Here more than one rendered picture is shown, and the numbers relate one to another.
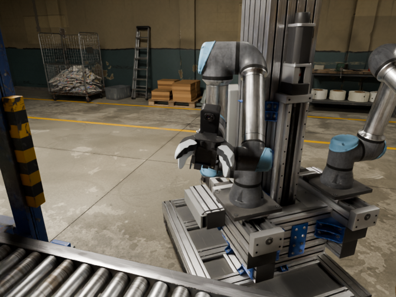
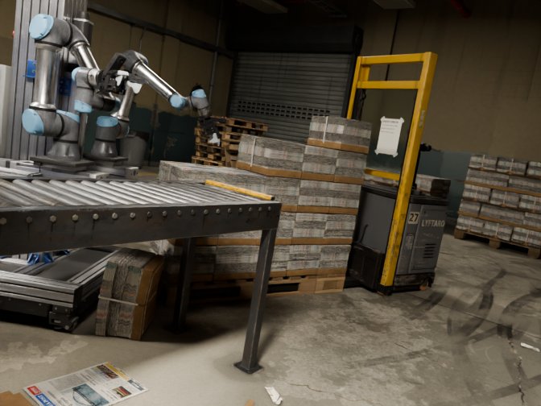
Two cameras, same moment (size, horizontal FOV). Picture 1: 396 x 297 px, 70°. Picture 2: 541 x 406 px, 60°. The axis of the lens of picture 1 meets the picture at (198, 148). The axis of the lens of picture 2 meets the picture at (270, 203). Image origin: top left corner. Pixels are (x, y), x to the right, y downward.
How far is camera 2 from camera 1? 1.79 m
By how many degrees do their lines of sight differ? 68
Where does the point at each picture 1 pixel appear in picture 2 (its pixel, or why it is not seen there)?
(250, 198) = (76, 152)
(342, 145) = (110, 121)
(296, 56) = not seen: hidden behind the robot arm
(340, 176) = (110, 147)
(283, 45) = not seen: hidden behind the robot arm
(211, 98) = (48, 60)
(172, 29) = not seen: outside the picture
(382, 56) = (133, 56)
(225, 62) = (64, 34)
